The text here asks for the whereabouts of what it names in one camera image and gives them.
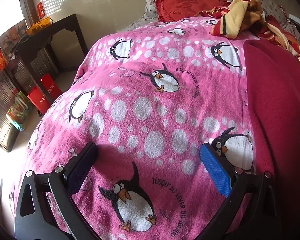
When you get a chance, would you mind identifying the dark red sweater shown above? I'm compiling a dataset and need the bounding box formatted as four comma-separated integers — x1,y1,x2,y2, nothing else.
244,40,300,221

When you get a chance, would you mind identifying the colourful green gift bag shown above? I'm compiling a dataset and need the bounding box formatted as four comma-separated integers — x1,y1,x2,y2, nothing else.
6,92,33,132

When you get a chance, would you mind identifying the red gift bag front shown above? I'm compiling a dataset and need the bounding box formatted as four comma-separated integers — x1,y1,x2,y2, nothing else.
27,86,51,114

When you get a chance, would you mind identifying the red gift bag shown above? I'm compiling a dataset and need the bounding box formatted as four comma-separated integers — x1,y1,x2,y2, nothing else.
27,86,51,114
40,74,62,100

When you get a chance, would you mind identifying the red gift bag rear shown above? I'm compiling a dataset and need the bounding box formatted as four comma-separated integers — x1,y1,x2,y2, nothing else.
40,74,62,100

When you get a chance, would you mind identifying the pink penguin blanket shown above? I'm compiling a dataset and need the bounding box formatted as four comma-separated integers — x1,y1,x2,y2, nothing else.
13,17,256,239

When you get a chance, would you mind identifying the yellow red blanket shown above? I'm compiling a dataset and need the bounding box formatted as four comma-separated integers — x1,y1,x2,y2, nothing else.
196,0,300,62

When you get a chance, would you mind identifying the dark wooden table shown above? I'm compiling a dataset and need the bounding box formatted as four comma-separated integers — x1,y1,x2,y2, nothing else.
5,13,89,100

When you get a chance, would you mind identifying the orange plastic basket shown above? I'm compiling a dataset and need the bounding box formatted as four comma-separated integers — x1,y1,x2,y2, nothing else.
26,17,53,35

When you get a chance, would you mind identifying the red heart cushion left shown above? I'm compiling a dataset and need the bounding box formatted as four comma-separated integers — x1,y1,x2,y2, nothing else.
155,0,230,22

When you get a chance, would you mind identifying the red wall decoration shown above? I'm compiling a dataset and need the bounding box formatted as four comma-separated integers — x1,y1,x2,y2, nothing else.
36,2,46,19

